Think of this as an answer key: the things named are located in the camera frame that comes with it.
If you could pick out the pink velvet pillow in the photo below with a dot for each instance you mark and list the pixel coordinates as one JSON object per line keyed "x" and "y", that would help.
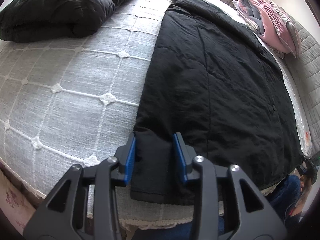
{"x": 279, "y": 26}

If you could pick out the black long quilted coat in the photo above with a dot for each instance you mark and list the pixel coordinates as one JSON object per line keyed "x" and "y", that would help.
{"x": 211, "y": 80}

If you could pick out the folded pink grey quilt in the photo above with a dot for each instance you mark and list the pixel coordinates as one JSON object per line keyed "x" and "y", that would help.
{"x": 254, "y": 11}

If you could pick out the grey checked bedspread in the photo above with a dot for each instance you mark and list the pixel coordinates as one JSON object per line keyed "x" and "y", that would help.
{"x": 72, "y": 101}

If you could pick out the person's right hand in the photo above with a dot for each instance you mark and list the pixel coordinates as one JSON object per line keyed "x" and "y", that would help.
{"x": 305, "y": 185}

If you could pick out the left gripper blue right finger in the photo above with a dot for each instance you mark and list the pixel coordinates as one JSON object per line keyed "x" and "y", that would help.
{"x": 198, "y": 173}

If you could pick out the blue fleece trousers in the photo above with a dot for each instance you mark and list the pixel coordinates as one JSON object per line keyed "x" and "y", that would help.
{"x": 282, "y": 199}

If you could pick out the grey quilted headboard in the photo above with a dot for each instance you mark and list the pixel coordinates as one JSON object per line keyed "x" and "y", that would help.
{"x": 305, "y": 72}

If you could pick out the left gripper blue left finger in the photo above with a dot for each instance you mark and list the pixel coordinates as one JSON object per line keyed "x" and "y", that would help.
{"x": 115, "y": 171}

